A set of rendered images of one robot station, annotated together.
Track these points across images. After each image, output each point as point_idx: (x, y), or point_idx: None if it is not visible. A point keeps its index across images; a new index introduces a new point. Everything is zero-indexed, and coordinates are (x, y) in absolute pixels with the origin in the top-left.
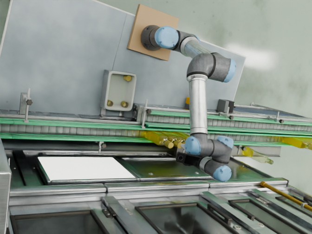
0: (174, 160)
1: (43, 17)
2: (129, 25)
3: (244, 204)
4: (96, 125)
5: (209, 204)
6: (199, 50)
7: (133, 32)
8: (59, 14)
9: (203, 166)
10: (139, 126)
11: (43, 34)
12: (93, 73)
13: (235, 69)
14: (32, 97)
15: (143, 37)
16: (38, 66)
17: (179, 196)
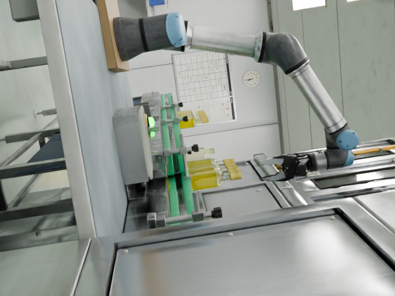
0: (211, 199)
1: (78, 46)
2: (100, 27)
3: (325, 183)
4: (191, 205)
5: (347, 195)
6: (234, 35)
7: (112, 36)
8: (81, 30)
9: (325, 163)
10: (174, 180)
11: (86, 84)
12: (111, 131)
13: None
14: (112, 227)
15: (126, 41)
16: (99, 157)
17: None
